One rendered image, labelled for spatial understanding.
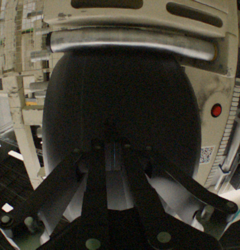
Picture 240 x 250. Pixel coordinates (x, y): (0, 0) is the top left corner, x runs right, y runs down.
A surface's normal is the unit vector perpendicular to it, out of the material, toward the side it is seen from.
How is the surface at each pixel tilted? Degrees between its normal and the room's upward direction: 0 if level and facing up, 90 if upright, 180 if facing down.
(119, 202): 97
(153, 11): 90
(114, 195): 101
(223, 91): 90
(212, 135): 90
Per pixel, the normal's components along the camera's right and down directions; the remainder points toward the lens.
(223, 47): -1.00, 0.01
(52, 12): 0.09, 0.41
